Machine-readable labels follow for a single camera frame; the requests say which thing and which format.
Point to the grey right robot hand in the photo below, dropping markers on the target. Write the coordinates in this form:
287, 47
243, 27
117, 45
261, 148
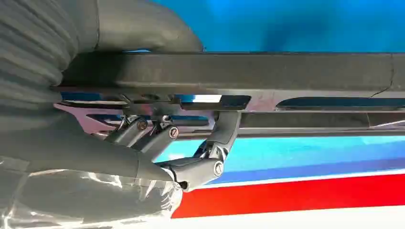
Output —
79, 164

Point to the ribbed grey right robot arm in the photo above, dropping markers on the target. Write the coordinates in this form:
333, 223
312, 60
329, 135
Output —
31, 57

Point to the blue red white striped board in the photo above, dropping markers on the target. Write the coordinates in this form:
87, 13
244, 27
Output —
300, 189

